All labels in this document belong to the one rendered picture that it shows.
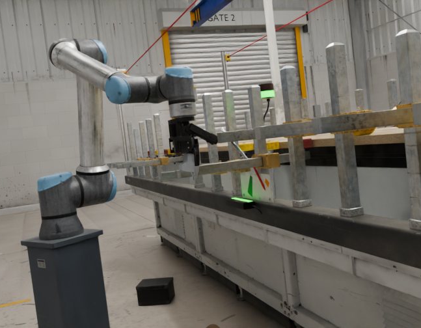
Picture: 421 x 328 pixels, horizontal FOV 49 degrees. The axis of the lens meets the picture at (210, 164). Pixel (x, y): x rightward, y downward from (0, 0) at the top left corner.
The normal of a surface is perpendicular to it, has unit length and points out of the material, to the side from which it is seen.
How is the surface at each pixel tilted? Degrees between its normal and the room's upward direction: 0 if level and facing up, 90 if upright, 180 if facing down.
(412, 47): 90
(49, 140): 90
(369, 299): 90
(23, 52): 90
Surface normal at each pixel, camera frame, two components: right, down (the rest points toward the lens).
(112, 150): 0.37, 0.00
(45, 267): -0.62, 0.11
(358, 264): -0.93, 0.13
